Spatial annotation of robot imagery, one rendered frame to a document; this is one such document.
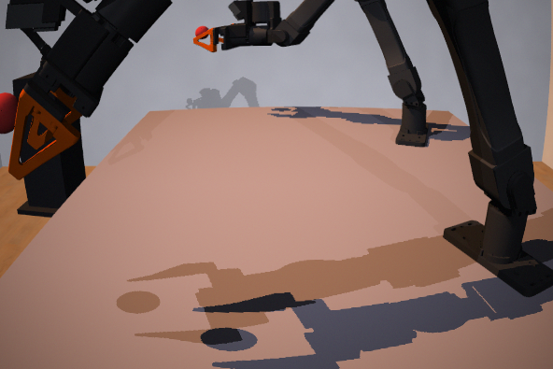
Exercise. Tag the red sphere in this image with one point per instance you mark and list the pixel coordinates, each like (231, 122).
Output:
(8, 111)
(201, 30)

